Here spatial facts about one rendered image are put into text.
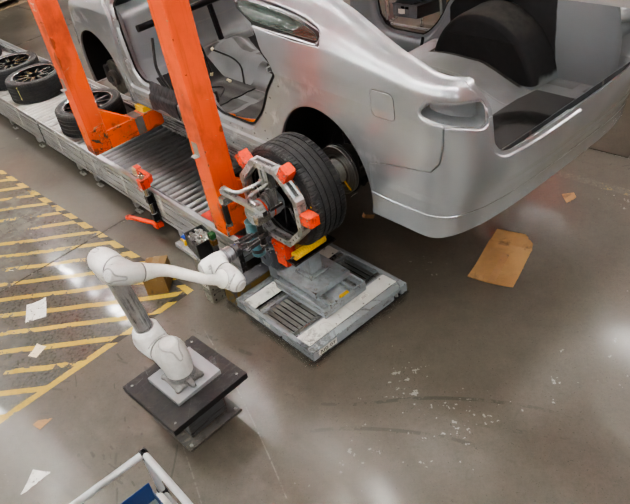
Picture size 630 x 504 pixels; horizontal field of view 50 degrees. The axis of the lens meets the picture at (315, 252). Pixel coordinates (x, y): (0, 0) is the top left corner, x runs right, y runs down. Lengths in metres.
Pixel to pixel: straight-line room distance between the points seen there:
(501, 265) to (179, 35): 2.50
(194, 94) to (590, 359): 2.67
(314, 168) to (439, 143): 0.81
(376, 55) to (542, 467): 2.17
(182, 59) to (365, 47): 1.02
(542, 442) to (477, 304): 1.08
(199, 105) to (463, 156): 1.54
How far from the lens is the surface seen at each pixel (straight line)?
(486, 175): 3.48
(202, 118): 4.03
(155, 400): 3.82
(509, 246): 4.85
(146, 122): 6.12
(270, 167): 3.82
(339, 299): 4.27
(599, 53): 4.80
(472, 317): 4.32
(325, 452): 3.71
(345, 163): 4.12
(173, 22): 3.84
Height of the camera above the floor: 2.95
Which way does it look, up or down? 36 degrees down
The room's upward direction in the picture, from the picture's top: 11 degrees counter-clockwise
